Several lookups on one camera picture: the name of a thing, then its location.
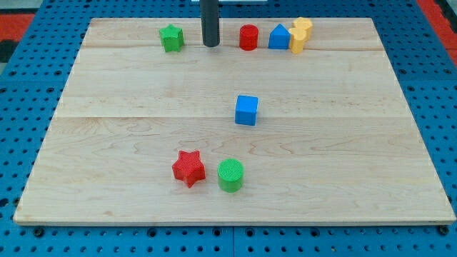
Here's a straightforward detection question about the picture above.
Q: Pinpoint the yellow hexagon block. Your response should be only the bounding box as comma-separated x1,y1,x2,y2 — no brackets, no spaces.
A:
292,17,313,41

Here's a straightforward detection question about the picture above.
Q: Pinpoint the blue triangle block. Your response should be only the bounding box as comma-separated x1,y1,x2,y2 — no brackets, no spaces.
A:
268,24,291,49

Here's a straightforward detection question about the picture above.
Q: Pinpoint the light wooden board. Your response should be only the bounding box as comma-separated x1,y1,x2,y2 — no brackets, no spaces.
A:
14,18,456,226

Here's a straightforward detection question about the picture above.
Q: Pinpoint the red cylinder block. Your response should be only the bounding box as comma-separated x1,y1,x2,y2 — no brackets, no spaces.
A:
239,24,258,51

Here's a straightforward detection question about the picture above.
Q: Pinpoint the green cylinder block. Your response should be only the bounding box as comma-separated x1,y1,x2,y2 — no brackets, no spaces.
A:
217,158,244,193

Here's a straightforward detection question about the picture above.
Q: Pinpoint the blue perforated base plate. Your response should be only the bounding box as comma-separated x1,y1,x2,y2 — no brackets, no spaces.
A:
1,1,456,256

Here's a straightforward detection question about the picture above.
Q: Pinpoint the green star block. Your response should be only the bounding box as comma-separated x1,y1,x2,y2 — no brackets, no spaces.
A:
159,24,184,52

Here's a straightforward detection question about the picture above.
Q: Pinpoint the yellow heart block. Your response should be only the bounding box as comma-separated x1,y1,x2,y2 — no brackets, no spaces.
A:
288,28,307,54

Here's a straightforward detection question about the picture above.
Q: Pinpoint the blue cube block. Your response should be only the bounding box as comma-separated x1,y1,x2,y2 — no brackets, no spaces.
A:
235,95,258,126

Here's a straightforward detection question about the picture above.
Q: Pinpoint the red star block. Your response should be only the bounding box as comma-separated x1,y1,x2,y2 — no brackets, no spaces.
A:
172,151,206,188

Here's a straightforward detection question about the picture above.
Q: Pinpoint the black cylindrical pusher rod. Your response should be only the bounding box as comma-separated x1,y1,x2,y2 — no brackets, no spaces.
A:
200,0,220,47

